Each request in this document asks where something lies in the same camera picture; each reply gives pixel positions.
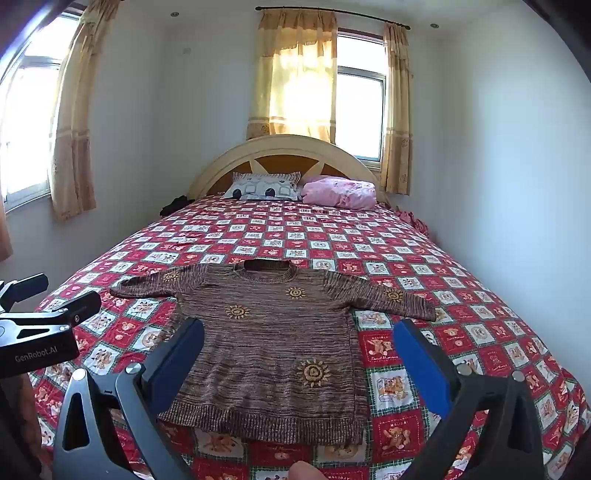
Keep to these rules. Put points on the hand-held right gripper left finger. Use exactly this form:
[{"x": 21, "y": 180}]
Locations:
[{"x": 178, "y": 364}]

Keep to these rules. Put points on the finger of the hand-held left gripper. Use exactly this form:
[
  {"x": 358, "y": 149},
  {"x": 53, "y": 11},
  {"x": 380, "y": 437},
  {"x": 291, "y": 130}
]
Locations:
[
  {"x": 82, "y": 305},
  {"x": 27, "y": 285}
]

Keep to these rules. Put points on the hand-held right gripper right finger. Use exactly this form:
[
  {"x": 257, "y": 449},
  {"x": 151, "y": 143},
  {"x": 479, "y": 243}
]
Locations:
[{"x": 422, "y": 364}]

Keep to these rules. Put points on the brown knitted sweater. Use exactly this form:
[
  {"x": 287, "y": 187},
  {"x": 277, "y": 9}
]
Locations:
[{"x": 268, "y": 350}]

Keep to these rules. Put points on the person's right hand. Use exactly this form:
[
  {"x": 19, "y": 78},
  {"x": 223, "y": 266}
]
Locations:
[{"x": 304, "y": 471}]

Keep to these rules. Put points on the orange curtain edge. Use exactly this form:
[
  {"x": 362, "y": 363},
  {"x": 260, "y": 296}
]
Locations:
[{"x": 4, "y": 230}]

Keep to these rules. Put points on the red printed patchwork blanket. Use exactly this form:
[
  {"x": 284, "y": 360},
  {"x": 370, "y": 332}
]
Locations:
[{"x": 461, "y": 286}]

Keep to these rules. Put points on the dark cloth beside bed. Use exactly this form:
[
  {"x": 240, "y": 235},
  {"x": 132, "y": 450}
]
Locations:
[{"x": 175, "y": 205}]

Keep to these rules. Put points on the yellow patterned side curtain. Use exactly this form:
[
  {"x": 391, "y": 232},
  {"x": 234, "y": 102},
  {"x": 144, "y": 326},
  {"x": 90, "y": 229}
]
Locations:
[{"x": 74, "y": 152}]

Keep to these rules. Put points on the pink ruffled cloth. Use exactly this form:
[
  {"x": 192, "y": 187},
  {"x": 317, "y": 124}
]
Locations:
[{"x": 413, "y": 220}]

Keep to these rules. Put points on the large side window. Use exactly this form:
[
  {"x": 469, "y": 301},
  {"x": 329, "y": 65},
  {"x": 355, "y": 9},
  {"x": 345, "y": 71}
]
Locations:
[{"x": 27, "y": 115}]

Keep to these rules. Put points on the pink pillow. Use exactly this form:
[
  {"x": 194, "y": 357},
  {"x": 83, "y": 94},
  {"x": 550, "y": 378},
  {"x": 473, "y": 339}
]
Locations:
[{"x": 341, "y": 194}]

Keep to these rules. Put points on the white patterned pillow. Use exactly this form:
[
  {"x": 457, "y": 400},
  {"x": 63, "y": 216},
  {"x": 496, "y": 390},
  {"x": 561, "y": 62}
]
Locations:
[{"x": 263, "y": 189}]

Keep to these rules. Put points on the cream arched bed headboard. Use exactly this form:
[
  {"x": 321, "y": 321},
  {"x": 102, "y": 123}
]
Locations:
[{"x": 277, "y": 147}]

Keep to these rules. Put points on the narrow yellow curtain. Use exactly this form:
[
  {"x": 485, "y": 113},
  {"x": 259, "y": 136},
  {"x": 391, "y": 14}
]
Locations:
[{"x": 397, "y": 115}]

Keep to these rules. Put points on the window behind bed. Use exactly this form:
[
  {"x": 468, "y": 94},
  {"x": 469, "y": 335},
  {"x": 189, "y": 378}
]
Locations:
[{"x": 360, "y": 106}]

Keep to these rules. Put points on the wide yellow curtain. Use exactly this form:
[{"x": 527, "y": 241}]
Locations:
[{"x": 291, "y": 69}]

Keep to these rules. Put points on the dark curtain rod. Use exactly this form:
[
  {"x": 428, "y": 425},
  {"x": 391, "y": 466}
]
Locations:
[{"x": 360, "y": 14}]

